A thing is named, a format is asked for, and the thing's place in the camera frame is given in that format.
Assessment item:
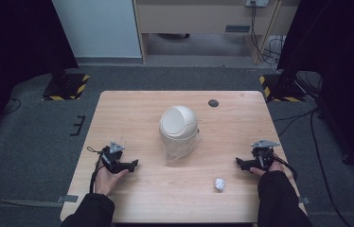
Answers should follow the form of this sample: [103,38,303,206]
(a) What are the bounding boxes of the person's left hand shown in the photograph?
[94,165,130,197]

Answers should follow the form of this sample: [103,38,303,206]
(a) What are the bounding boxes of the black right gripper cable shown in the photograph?
[272,155,298,182]

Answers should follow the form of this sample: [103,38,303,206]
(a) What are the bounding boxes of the grey power strip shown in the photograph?
[244,0,270,9]

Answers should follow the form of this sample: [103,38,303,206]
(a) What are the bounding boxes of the white paper ball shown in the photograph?
[214,177,226,192]

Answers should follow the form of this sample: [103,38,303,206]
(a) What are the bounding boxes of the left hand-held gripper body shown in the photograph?
[99,141,126,174]

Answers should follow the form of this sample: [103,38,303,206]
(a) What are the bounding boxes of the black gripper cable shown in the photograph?
[272,155,298,182]
[86,146,107,194]

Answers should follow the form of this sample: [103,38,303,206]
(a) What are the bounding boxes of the black curtain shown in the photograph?
[0,0,80,149]
[276,0,354,187]

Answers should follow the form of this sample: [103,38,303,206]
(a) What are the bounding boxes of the black floor cable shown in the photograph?
[0,97,22,115]
[273,107,353,227]

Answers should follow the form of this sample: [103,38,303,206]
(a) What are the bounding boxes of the black power cables bundle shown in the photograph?
[249,1,287,66]

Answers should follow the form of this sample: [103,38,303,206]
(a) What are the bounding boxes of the light wooden desk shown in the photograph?
[133,0,301,66]

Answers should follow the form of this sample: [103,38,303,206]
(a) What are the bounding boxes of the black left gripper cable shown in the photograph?
[86,146,107,194]

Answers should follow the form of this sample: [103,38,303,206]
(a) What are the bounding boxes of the black stand base striped tape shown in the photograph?
[42,72,91,102]
[258,73,308,103]

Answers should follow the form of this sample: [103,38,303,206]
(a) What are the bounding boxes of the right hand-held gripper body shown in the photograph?
[250,139,281,171]

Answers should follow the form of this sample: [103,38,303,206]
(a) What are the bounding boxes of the person's right hand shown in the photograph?
[249,159,285,178]

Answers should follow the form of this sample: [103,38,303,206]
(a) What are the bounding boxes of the white partition panel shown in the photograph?
[51,0,143,59]

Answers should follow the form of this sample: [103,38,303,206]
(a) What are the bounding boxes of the white dome-lid trash can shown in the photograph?
[158,104,201,163]

